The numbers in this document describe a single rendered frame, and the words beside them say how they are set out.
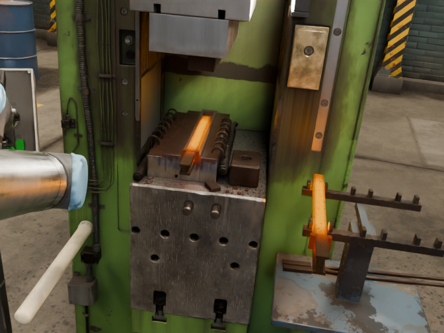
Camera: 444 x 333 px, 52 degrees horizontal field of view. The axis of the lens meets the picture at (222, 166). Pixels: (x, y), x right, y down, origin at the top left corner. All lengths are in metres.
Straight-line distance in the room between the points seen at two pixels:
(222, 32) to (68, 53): 0.50
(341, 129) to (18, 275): 1.76
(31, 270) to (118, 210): 1.04
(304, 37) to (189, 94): 0.59
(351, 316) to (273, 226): 0.42
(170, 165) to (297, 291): 0.49
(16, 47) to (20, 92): 4.49
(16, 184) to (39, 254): 2.10
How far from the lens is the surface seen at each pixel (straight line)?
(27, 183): 0.58
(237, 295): 1.43
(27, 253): 2.66
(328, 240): 0.99
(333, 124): 1.39
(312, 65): 1.31
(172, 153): 1.29
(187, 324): 1.53
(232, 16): 1.17
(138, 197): 1.29
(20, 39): 5.77
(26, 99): 1.29
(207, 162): 1.27
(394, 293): 1.39
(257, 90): 1.69
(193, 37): 1.18
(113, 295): 1.79
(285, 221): 1.51
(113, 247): 1.66
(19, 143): 1.26
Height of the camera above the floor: 1.49
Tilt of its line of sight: 24 degrees down
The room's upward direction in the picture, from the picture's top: 5 degrees clockwise
